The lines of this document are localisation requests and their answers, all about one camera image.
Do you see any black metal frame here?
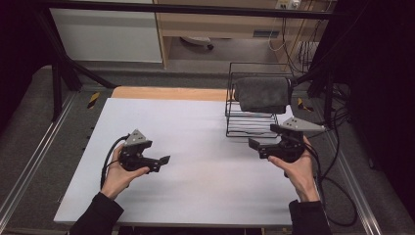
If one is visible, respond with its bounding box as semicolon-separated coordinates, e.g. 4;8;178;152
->
30;0;339;128

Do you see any aluminium floor rail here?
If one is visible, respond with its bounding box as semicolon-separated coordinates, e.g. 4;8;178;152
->
0;91;78;223
322;130;384;235

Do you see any yellow black striped tape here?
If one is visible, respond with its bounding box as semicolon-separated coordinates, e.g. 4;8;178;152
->
297;97;314;113
86;91;101;110

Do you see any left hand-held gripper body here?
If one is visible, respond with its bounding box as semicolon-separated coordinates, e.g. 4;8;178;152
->
117;128;161;172

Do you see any black wire rack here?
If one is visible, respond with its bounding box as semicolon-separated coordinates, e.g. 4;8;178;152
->
224;62;296;139

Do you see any person's right hand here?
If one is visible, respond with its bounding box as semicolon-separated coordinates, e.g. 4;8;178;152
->
267;135;321;204

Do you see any white swivel chair base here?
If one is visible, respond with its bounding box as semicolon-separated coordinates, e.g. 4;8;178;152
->
179;35;215;51

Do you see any light wooden desk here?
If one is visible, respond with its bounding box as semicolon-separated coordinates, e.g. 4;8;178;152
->
153;0;331;70

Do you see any white power strip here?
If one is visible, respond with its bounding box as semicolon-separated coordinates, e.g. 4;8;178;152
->
275;0;301;10

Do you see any dark grey fluffy towel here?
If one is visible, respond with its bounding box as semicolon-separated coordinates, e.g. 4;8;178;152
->
234;76;292;116

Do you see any person's left hand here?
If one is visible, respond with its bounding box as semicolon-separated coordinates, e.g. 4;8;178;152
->
100;143;151;200

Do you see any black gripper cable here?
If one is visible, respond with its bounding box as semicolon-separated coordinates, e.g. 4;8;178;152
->
302;97;358;228
100;134;131;190

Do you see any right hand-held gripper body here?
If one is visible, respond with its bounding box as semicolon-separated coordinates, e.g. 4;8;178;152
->
258;117;327;164

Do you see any light wooden board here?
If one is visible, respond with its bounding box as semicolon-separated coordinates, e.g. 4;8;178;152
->
111;86;236;102

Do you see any bundle of hanging cables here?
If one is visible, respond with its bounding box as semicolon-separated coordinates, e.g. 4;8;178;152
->
267;16;326;74

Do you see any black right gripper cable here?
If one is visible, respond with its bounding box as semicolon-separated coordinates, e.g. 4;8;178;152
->
302;97;358;228

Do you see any white cabinet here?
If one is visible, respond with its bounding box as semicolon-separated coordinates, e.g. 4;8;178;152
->
48;8;163;64

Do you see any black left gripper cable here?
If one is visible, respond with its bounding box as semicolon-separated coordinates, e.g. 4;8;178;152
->
100;134;131;190

